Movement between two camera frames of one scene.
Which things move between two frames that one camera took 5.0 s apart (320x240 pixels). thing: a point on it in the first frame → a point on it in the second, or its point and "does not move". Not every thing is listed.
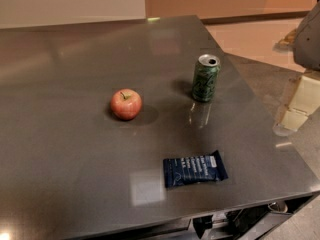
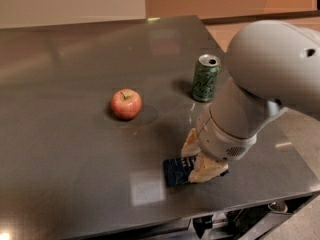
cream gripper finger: [305, 100] → [214, 141]
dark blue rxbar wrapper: [195, 169] does not move
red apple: [126, 103] does not move
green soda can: [205, 78] does not move
